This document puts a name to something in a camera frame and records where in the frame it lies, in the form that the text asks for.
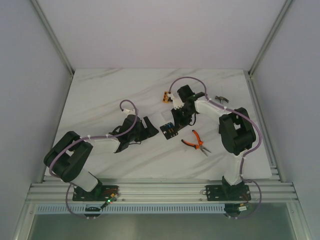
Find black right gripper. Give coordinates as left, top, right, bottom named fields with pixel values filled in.
left=170, top=105, right=195, bottom=132

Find black fuse box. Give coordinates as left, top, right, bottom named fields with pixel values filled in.
left=160, top=122, right=178, bottom=140

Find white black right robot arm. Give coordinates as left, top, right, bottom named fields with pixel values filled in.
left=163, top=85, right=261, bottom=201

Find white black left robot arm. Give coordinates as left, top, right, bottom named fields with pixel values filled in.
left=43, top=114, right=159, bottom=201

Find orange fuse holder block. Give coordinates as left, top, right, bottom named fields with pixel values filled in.
left=162, top=91, right=172, bottom=104

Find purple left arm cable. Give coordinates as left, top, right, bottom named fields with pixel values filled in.
left=48, top=99, right=140, bottom=221

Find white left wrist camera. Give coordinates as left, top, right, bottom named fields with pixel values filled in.
left=122, top=108, right=136, bottom=116

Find orange handled needle-nose pliers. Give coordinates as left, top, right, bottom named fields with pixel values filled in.
left=181, top=129, right=212, bottom=157

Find black handled claw hammer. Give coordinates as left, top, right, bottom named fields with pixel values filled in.
left=214, top=95, right=229, bottom=104

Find aluminium mounting rail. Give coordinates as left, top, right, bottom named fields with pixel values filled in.
left=26, top=176, right=299, bottom=204

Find white slotted cable duct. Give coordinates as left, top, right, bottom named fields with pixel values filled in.
left=35, top=203, right=226, bottom=215

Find aluminium corner frame post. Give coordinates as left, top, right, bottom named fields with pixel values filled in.
left=30, top=0, right=75, bottom=77

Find right aluminium frame post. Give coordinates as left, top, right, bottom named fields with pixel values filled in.
left=248, top=0, right=295, bottom=78

